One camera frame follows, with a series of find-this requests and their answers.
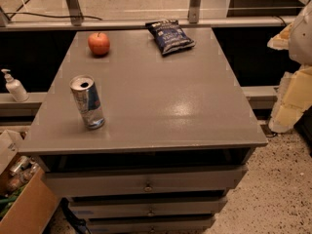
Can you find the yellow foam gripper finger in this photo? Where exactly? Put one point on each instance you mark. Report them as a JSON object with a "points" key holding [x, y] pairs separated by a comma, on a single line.
{"points": [[281, 40], [294, 97]]}

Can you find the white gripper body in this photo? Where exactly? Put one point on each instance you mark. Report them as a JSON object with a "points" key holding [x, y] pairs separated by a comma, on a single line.
{"points": [[302, 38]]}

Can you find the silver blue redbull can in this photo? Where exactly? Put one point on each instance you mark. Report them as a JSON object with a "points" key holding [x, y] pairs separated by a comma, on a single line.
{"points": [[85, 93]]}

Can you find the blue chip bag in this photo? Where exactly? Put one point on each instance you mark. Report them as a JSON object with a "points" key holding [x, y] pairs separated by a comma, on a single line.
{"points": [[169, 36]]}

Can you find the silver can in box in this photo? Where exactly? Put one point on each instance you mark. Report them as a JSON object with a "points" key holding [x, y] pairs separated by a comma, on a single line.
{"points": [[20, 165]]}

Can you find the grey drawer cabinet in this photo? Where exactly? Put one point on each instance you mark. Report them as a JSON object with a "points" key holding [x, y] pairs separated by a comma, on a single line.
{"points": [[184, 110]]}

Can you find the red apple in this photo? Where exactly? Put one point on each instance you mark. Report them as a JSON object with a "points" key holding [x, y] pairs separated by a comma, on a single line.
{"points": [[99, 43]]}

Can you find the top grey drawer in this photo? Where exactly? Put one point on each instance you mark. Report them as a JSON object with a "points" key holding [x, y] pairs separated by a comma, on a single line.
{"points": [[133, 182]]}

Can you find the grey drawer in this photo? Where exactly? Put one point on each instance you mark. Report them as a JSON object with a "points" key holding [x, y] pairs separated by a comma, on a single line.
{"points": [[150, 207], [133, 182], [152, 225]]}

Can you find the bottom grey drawer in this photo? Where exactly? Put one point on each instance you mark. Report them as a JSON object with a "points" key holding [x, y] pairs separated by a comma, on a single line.
{"points": [[152, 225]]}

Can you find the middle grey drawer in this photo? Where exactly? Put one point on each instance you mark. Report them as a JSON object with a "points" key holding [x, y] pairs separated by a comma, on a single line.
{"points": [[150, 207]]}

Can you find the white pump dispenser bottle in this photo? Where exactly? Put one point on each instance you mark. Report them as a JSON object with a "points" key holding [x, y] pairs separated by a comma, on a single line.
{"points": [[14, 86]]}

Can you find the cardboard box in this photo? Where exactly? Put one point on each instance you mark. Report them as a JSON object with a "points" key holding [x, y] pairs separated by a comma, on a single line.
{"points": [[34, 207]]}

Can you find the metal railing frame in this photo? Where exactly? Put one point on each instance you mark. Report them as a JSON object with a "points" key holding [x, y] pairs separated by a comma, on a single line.
{"points": [[39, 15]]}

